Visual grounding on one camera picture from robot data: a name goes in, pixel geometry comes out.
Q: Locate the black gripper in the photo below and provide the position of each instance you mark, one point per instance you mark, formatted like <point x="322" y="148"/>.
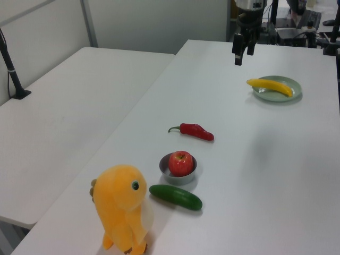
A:
<point x="248" y="20"/>

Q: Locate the red chili pepper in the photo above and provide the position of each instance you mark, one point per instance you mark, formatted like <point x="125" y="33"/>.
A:
<point x="196" y="130"/>

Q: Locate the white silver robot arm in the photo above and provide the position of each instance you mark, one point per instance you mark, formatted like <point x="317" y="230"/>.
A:
<point x="251" y="4"/>

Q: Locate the pale green plastic plate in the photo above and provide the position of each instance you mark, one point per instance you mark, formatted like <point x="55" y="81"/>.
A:
<point x="273" y="97"/>

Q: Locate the yellow banana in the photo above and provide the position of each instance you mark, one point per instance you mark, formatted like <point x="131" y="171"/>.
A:
<point x="271" y="85"/>

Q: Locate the black electronics box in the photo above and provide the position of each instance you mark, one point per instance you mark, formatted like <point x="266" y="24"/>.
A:
<point x="290" y="34"/>

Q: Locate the black keyboard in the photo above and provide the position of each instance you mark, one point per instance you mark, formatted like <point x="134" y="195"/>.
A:
<point x="312" y="20"/>

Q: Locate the black clamp stand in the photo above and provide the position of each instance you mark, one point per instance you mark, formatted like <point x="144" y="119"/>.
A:
<point x="332" y="45"/>

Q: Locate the red apple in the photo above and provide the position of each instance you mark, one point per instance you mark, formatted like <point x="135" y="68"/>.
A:
<point x="180" y="163"/>

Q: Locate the grey round bowl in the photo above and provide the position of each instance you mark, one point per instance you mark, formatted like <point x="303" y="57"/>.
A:
<point x="178" y="181"/>

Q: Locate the green cucumber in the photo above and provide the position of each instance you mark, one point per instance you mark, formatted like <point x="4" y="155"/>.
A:
<point x="175" y="196"/>

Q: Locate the orange plush bird toy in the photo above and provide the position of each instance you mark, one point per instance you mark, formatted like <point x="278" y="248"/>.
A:
<point x="119" y="202"/>

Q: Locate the black vertical post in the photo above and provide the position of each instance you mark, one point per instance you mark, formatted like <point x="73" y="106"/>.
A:
<point x="275" y="10"/>

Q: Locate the black camera stand pole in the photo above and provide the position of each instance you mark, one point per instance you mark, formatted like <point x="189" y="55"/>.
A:
<point x="13" y="77"/>

